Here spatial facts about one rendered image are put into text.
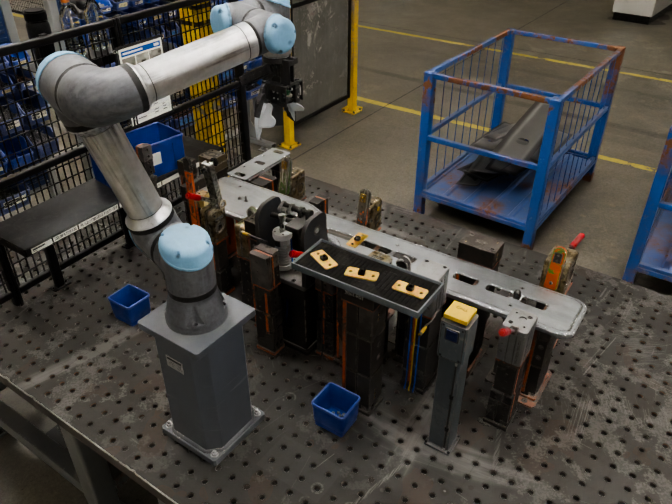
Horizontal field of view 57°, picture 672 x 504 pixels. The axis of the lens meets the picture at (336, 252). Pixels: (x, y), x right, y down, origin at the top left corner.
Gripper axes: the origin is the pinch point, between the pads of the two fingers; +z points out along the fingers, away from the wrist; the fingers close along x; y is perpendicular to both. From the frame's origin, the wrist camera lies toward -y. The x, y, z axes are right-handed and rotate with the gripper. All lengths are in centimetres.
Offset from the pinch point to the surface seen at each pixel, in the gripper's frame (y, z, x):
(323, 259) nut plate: 22.0, 27.1, -9.9
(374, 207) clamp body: 8, 41, 41
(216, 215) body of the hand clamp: -33, 40, 7
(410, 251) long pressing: 28, 44, 29
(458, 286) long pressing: 48, 44, 20
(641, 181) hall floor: 60, 144, 336
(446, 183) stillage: -43, 128, 227
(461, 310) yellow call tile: 60, 28, -8
